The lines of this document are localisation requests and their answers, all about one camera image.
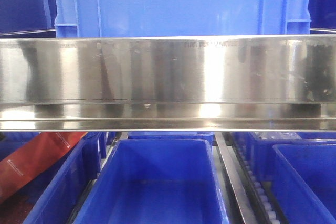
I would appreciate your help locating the blue rear centre bin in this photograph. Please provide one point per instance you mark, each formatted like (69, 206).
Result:
(178, 135)

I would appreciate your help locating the blue bin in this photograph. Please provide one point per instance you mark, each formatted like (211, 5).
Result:
(52, 195)
(156, 181)
(304, 182)
(260, 155)
(178, 135)

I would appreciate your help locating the blue front centre bin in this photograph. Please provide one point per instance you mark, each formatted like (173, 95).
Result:
(156, 181)

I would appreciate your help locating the clear plastic bag in bin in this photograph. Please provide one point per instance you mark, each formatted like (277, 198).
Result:
(279, 136)

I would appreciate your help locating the blue rear right bin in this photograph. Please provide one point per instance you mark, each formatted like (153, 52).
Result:
(260, 155)

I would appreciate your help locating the blue left bin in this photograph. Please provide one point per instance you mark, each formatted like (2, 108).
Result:
(52, 195)

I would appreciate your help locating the blue front right bin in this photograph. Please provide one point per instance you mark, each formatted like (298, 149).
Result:
(304, 182)

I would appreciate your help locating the large blue upper crate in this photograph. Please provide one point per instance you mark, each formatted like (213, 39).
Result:
(151, 18)

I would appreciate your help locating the steel roller track divider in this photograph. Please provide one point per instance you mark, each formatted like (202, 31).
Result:
(246, 199)

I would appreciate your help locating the red packaging bag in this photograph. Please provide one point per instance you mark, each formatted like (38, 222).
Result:
(33, 158)

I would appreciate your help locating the stainless steel shelf rail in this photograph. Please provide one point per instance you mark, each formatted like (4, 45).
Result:
(214, 83)

